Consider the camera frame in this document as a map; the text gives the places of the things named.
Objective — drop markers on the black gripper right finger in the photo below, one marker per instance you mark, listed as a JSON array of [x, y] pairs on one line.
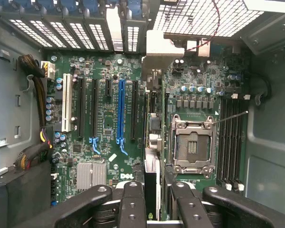
[[192, 209]]

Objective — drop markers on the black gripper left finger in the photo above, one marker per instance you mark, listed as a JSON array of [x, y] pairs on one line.
[[131, 209]]

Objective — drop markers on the silver chipset heatsink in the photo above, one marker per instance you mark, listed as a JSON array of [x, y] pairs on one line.
[[91, 175]]

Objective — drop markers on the metal CPU socket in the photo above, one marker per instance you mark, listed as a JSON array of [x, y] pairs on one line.
[[192, 145]]

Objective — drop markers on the black RAM slot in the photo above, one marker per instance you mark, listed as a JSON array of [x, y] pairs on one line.
[[158, 102], [234, 142], [166, 102], [228, 142], [152, 102], [146, 114], [222, 142], [240, 142]]

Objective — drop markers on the thin metal locking lever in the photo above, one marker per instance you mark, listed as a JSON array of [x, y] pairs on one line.
[[232, 116]]

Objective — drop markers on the blue expansion slot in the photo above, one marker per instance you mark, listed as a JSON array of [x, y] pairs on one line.
[[121, 107]]

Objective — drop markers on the white expansion slot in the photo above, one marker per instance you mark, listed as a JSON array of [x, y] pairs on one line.
[[67, 102]]

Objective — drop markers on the green Dell motherboard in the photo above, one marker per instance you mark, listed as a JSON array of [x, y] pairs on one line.
[[102, 69]]

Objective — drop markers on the small white case label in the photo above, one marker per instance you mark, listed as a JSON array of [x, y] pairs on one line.
[[0, 143]]

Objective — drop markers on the white power connector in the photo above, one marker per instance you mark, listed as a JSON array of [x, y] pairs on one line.
[[48, 69]]

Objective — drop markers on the grey metal PC case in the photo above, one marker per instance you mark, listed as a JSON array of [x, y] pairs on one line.
[[14, 95]]

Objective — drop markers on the perforated metal slot cover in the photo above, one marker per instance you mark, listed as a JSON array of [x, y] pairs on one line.
[[67, 35], [98, 36], [47, 34], [29, 33], [133, 39], [82, 36]]

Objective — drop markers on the blue slot retention clip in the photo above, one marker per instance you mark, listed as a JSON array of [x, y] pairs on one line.
[[90, 6], [69, 4], [23, 2], [134, 7], [45, 3]]

